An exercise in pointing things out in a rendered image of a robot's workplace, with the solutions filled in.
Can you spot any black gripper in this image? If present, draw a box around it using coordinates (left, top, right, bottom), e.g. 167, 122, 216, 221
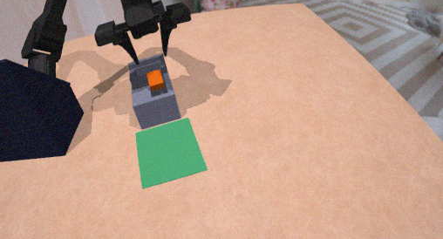
94, 0, 191, 65

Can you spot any orange block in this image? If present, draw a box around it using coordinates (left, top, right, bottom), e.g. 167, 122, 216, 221
147, 70, 165, 91

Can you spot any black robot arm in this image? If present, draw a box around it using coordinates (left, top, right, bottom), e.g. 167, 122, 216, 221
21, 0, 167, 77

